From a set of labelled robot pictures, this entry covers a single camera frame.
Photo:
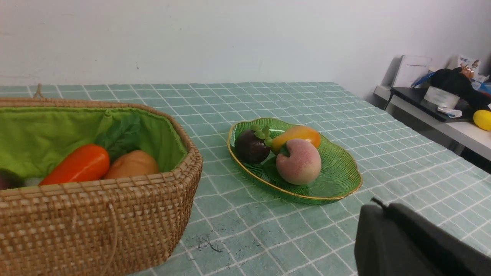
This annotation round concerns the white box on desk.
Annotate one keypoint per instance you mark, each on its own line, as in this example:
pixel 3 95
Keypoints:
pixel 411 69

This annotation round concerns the green checkered tablecloth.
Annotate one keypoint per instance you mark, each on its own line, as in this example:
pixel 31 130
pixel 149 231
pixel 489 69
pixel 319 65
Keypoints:
pixel 238 229

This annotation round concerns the black tray on desk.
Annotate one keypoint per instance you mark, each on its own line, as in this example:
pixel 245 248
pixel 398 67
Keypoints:
pixel 415 97

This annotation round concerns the orange toy carrot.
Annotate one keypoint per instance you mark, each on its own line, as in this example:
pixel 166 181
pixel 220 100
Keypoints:
pixel 92 161

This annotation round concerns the brown toy potato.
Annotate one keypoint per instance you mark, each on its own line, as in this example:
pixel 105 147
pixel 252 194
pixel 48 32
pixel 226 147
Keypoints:
pixel 134 163

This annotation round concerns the woven wicker basket green lining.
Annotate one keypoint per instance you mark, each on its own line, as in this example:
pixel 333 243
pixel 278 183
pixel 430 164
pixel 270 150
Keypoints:
pixel 101 227

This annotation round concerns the white side desk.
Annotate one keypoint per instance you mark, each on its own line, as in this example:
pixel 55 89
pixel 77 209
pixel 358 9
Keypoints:
pixel 464 133

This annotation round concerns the dark purple toy eggplant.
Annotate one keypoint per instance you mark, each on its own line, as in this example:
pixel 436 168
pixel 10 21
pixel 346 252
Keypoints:
pixel 10 180

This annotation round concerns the yellow toy lemon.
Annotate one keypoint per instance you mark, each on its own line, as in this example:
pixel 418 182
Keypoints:
pixel 482 119

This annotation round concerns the black bag on desk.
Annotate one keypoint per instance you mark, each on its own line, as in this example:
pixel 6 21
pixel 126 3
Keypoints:
pixel 455 82

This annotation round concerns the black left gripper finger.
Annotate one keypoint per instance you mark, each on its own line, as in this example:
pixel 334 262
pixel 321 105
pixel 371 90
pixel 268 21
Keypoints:
pixel 394 240

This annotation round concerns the pink toy peach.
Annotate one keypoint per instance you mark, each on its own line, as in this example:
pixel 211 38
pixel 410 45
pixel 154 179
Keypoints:
pixel 298 162

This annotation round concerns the purple toy mangosteen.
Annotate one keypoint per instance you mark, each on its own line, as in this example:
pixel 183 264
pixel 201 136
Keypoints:
pixel 253 145

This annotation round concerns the yellow orange toy mango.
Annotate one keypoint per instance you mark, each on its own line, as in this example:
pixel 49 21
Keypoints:
pixel 296 132

